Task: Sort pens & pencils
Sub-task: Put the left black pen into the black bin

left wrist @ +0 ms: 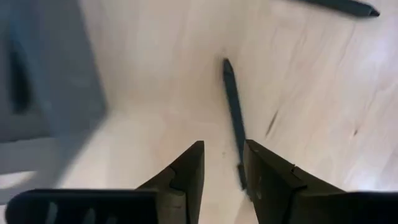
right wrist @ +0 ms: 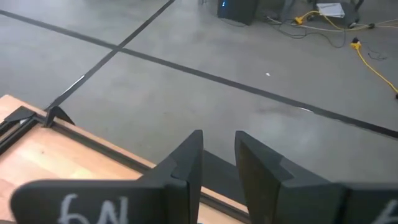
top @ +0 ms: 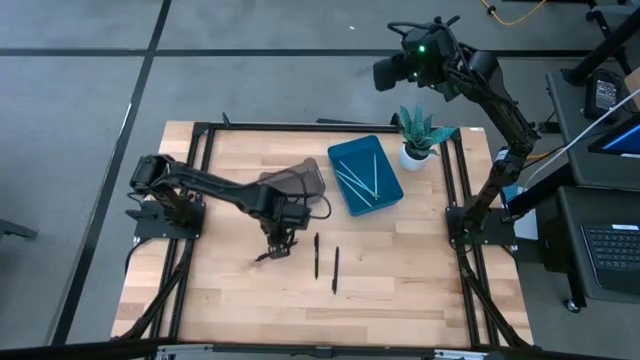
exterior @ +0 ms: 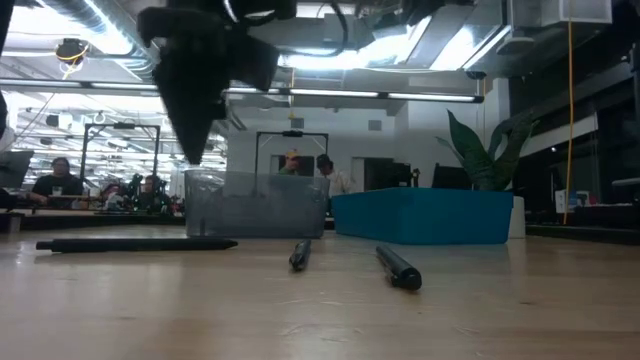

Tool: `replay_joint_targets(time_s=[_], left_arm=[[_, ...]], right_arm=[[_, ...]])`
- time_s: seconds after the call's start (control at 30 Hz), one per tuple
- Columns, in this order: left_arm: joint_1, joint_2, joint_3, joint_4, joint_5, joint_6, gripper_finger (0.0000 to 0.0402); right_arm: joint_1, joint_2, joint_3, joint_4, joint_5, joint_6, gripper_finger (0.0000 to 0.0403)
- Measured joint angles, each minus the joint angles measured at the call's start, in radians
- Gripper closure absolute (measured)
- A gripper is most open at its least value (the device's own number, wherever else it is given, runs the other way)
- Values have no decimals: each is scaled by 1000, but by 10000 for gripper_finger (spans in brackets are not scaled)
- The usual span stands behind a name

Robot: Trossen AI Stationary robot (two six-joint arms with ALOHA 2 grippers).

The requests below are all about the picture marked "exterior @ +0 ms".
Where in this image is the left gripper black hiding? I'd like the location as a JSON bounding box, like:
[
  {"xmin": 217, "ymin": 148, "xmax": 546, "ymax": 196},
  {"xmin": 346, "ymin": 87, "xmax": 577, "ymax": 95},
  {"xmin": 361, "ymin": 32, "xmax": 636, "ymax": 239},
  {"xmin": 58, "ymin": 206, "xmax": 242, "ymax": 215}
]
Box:
[{"xmin": 137, "ymin": 0, "xmax": 301, "ymax": 165}]

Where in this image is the black pen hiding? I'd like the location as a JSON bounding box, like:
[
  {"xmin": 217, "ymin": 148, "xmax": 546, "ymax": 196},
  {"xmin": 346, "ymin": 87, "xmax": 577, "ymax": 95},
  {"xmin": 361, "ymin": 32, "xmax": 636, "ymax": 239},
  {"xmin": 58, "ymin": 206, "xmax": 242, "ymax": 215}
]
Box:
[
  {"xmin": 375, "ymin": 243, "xmax": 424, "ymax": 292},
  {"xmin": 34, "ymin": 237, "xmax": 239, "ymax": 254},
  {"xmin": 288, "ymin": 238, "xmax": 313, "ymax": 273}
]

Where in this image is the person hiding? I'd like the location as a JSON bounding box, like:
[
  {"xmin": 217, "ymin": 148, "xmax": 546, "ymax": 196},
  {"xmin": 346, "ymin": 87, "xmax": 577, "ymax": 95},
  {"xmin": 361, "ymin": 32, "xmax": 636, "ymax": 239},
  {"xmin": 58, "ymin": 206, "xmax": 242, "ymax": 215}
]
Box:
[
  {"xmin": 27, "ymin": 156, "xmax": 85, "ymax": 206},
  {"xmin": 134, "ymin": 173, "xmax": 169, "ymax": 211},
  {"xmin": 315, "ymin": 153, "xmax": 354, "ymax": 197},
  {"xmin": 277, "ymin": 148, "xmax": 304, "ymax": 176}
]

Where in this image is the grey translucent plastic bin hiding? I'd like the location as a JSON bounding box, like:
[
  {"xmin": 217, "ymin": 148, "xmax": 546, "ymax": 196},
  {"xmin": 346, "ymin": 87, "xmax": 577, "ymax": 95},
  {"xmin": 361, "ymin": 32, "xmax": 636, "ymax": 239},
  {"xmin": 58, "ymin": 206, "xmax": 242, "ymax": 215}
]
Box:
[{"xmin": 183, "ymin": 170, "xmax": 331, "ymax": 240}]

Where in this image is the long ceiling light bar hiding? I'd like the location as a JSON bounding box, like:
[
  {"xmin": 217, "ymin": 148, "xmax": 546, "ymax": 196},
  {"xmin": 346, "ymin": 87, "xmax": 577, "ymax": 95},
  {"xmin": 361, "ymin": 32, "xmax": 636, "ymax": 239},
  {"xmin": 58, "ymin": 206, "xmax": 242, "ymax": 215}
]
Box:
[{"xmin": 0, "ymin": 78, "xmax": 485, "ymax": 104}]

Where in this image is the grey computer monitor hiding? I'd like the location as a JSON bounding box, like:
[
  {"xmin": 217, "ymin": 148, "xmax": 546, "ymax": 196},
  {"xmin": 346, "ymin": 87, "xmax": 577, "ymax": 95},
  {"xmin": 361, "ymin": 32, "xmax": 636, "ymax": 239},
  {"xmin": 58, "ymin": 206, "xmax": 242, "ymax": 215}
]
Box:
[{"xmin": 0, "ymin": 149, "xmax": 35, "ymax": 191}]

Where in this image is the blue plastic tray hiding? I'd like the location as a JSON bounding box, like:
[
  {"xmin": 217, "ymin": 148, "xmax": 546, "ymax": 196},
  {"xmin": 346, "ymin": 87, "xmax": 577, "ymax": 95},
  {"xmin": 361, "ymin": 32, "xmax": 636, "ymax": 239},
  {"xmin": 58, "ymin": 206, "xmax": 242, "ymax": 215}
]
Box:
[{"xmin": 330, "ymin": 187, "xmax": 515, "ymax": 246}]

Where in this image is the black monitor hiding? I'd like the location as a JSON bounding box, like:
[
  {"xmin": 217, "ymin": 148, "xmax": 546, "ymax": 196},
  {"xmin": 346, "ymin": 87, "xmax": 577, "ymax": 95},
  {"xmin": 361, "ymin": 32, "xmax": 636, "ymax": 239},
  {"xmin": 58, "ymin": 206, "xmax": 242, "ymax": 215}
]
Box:
[{"xmin": 432, "ymin": 163, "xmax": 474, "ymax": 191}]

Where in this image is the green snake plant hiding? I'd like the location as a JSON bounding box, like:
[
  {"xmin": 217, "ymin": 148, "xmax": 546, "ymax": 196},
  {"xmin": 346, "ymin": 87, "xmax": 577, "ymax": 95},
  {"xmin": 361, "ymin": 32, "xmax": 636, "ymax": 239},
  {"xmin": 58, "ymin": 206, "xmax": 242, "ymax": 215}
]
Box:
[{"xmin": 437, "ymin": 109, "xmax": 540, "ymax": 194}]

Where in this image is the white ceiling unit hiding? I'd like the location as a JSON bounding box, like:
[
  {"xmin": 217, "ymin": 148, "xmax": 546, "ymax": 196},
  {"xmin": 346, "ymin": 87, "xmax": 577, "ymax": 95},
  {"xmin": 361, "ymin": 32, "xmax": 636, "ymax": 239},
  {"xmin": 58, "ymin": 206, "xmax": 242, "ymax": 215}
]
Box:
[{"xmin": 509, "ymin": 0, "xmax": 614, "ymax": 27}]

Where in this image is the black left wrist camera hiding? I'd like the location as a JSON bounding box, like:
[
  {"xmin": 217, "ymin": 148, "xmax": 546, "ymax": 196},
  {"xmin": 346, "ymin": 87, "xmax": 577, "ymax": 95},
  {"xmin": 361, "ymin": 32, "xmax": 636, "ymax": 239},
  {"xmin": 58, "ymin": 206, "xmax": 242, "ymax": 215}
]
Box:
[{"xmin": 224, "ymin": 32, "xmax": 281, "ymax": 92}]

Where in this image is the black gantry frame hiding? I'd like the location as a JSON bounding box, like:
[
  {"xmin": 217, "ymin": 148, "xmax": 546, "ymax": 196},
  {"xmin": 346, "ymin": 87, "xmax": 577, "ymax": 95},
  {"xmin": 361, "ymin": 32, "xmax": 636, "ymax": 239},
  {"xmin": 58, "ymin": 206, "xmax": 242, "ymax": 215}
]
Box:
[
  {"xmin": 254, "ymin": 129, "xmax": 330, "ymax": 197},
  {"xmin": 82, "ymin": 122, "xmax": 161, "ymax": 189}
]

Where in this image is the black ceiling cable reel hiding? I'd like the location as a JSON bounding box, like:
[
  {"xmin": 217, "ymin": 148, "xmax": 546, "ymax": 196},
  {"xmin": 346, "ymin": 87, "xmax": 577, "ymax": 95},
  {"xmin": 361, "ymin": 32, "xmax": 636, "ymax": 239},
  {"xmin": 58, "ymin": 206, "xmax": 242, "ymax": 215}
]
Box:
[{"xmin": 54, "ymin": 37, "xmax": 91, "ymax": 66}]

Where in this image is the black aluminium table frame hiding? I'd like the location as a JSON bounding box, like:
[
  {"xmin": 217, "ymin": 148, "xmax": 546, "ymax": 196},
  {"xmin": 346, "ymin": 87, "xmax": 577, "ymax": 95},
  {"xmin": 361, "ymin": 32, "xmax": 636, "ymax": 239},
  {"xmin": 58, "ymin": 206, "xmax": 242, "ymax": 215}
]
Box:
[{"xmin": 0, "ymin": 212, "xmax": 640, "ymax": 246}]

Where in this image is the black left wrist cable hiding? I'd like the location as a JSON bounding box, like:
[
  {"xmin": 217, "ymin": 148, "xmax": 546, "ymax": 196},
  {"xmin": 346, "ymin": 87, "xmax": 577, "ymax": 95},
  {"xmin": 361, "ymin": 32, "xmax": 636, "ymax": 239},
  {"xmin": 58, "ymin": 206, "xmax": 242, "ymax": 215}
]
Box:
[{"xmin": 277, "ymin": 0, "xmax": 351, "ymax": 57}]

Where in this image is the yellow hanging cord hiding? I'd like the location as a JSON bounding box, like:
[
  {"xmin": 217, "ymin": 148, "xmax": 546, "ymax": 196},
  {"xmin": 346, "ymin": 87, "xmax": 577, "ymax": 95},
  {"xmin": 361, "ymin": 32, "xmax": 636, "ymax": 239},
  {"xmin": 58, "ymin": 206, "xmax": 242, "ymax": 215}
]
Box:
[{"xmin": 562, "ymin": 19, "xmax": 575, "ymax": 225}]

